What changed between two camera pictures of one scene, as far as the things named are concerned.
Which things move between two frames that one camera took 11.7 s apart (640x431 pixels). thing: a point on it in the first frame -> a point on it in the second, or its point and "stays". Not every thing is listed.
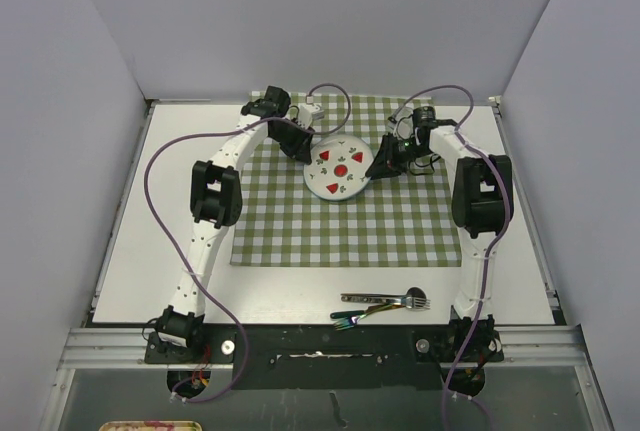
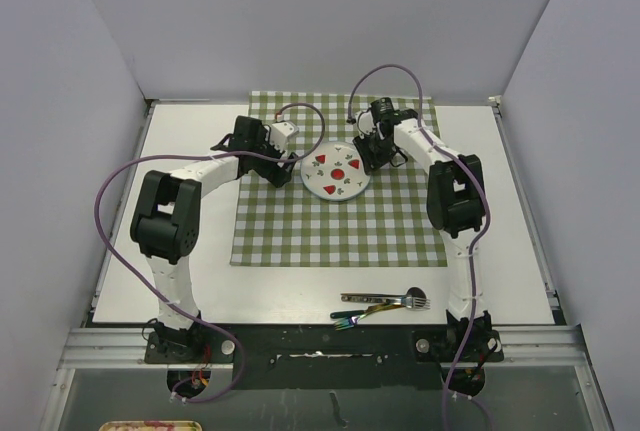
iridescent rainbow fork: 349,318 stays
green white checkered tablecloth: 400,218 stays
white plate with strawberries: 338,167 stays
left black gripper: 300,147 -> 276,175
